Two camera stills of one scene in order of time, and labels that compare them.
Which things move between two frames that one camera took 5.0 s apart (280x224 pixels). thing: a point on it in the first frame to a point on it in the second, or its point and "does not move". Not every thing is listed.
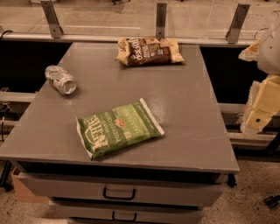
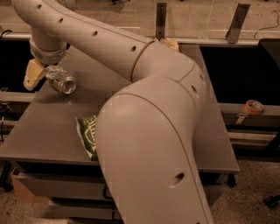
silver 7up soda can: x=60 y=79 does not move
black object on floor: x=272 y=201 does not move
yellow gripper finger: x=264 y=103 to x=35 y=69
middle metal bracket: x=161 y=19 does not move
